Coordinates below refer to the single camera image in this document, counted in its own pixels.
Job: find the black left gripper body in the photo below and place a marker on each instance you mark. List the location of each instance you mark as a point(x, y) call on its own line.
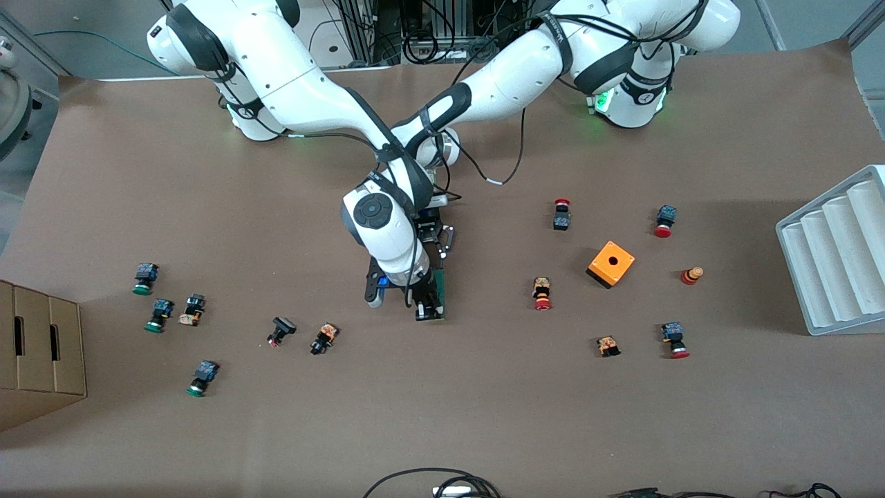
point(430, 229)

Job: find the green terminal block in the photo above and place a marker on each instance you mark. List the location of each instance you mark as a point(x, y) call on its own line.
point(441, 283)

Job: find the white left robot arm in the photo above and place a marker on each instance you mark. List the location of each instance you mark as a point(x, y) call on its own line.
point(525, 62)

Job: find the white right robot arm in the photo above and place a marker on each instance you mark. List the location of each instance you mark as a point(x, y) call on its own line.
point(290, 76)

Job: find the black button orange contact block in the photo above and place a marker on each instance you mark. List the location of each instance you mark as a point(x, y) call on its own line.
point(323, 337)

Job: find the black square push button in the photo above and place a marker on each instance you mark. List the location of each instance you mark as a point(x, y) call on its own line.
point(282, 326)

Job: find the red-capped button orange block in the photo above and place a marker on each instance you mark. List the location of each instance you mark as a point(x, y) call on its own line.
point(542, 290)

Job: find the red-capped button black block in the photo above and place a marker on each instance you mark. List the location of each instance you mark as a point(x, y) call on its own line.
point(561, 220)

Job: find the small orange contact block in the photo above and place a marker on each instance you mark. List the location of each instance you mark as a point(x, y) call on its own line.
point(608, 345)

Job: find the black selector beige contact block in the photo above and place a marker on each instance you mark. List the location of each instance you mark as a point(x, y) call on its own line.
point(192, 310)

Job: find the green-capped push button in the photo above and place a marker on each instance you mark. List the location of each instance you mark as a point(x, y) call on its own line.
point(160, 312)
point(145, 277)
point(204, 373)

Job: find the red-capped button blue block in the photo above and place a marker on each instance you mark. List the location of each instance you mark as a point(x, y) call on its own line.
point(666, 216)
point(673, 335)

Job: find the red orange button head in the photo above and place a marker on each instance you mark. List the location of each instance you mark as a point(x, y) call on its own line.
point(691, 275)

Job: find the brown cardboard box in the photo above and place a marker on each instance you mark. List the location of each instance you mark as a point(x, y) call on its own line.
point(41, 360)

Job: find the white ridged plastic tray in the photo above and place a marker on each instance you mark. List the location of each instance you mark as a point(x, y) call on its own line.
point(830, 290)

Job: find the orange button enclosure box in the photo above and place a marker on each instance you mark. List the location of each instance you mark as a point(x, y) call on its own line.
point(600, 268)

